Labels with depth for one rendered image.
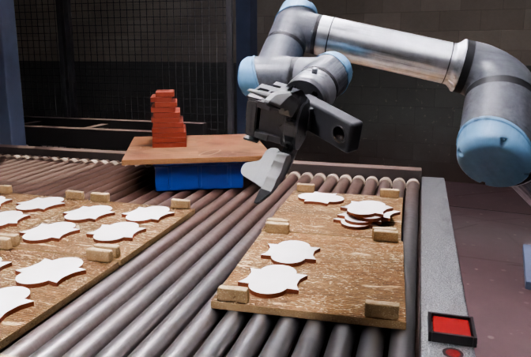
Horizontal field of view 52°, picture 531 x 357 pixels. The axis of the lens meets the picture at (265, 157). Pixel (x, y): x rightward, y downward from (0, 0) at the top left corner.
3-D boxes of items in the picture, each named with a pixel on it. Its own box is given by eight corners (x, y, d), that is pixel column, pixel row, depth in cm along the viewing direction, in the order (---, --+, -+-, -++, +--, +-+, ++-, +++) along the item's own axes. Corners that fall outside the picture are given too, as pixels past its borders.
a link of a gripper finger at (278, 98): (231, 94, 66) (254, 111, 75) (275, 106, 65) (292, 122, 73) (239, 69, 67) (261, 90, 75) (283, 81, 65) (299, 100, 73)
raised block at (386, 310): (399, 316, 94) (400, 301, 93) (399, 321, 92) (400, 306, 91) (364, 312, 95) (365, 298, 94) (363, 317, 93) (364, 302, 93)
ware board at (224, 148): (253, 137, 232) (253, 133, 232) (273, 160, 184) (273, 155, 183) (133, 140, 224) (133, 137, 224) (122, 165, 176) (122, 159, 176)
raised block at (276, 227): (289, 232, 137) (290, 222, 136) (288, 234, 135) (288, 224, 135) (266, 231, 138) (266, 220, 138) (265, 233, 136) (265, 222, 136)
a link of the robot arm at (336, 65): (312, 89, 101) (356, 91, 97) (290, 110, 92) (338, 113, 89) (309, 47, 98) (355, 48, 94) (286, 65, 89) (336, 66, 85)
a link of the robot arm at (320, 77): (332, 116, 89) (340, 70, 85) (323, 127, 86) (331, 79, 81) (290, 105, 92) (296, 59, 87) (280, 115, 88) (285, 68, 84)
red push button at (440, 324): (468, 327, 94) (468, 319, 94) (471, 344, 88) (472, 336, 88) (431, 322, 96) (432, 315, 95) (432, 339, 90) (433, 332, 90)
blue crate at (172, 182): (235, 169, 217) (235, 144, 215) (245, 188, 187) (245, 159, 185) (157, 172, 212) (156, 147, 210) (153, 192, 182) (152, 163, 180)
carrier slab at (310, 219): (402, 202, 170) (402, 197, 170) (401, 246, 131) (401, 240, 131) (293, 194, 179) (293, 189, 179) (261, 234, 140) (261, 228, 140)
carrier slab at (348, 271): (402, 247, 131) (403, 241, 131) (405, 330, 92) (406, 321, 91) (262, 236, 139) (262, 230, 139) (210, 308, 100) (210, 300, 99)
